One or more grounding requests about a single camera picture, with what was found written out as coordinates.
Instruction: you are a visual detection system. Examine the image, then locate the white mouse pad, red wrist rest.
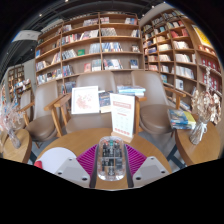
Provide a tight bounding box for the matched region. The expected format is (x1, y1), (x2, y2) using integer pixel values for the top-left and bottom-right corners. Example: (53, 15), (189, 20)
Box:
(33, 146), (78, 174)

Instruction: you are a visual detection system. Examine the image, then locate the glass vase with dried flowers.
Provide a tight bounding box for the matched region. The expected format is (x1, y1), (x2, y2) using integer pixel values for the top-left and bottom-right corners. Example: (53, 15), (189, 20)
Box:
(189, 66), (223, 146)
(0, 99), (27, 150)

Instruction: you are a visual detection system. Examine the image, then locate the dark book cover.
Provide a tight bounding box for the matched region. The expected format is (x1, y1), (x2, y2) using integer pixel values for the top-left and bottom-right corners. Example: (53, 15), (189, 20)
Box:
(98, 90), (113, 114)

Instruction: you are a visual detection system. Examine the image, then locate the wide wooden bookshelf unit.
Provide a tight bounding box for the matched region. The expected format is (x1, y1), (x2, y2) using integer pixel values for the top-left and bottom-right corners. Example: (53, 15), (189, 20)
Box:
(34, 12), (145, 86)

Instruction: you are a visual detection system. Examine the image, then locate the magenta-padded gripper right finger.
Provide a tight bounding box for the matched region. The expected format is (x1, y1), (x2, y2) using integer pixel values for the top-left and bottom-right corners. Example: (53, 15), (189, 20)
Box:
(124, 143), (172, 189)

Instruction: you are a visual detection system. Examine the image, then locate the transparent computer mouse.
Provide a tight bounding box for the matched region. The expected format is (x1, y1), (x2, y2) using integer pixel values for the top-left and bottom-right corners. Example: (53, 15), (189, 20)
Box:
(96, 135), (127, 182)

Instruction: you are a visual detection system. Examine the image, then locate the white framed picture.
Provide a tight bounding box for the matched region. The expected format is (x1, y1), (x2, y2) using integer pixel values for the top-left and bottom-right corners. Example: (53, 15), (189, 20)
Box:
(70, 85), (101, 115)

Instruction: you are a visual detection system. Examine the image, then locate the small distant bookshelf unit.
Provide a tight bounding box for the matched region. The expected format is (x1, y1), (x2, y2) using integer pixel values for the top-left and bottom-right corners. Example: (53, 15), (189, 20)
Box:
(6, 64), (33, 103)

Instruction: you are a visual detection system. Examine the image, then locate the stack of blue yellow books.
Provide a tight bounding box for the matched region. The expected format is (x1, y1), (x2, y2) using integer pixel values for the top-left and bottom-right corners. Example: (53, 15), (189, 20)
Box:
(167, 108), (197, 130)

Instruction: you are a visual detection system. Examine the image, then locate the white hanging ceiling sign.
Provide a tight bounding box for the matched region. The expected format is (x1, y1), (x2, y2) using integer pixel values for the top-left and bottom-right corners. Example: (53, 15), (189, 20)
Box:
(11, 29), (43, 43)

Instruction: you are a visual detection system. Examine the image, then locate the tan armchair with wooden arms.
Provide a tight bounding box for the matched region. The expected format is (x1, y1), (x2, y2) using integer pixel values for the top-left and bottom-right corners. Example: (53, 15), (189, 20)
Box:
(18, 80), (63, 143)
(53, 70), (148, 135)
(130, 70), (187, 136)

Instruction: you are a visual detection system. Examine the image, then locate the white sign in wooden base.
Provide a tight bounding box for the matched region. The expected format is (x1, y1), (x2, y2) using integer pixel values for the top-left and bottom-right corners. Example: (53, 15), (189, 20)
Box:
(109, 92), (136, 144)

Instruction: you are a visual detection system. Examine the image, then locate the curved wooden bookshelf unit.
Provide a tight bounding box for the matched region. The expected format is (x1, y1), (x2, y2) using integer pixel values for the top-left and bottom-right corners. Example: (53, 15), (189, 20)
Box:
(141, 8), (224, 114)

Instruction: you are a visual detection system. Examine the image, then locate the stack of light blue books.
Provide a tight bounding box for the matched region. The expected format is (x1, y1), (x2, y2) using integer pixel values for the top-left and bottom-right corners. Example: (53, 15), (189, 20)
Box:
(116, 85), (147, 98)

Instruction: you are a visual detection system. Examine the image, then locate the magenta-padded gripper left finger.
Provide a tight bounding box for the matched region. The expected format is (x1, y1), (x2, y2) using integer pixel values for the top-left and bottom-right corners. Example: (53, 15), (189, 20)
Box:
(54, 143), (100, 189)

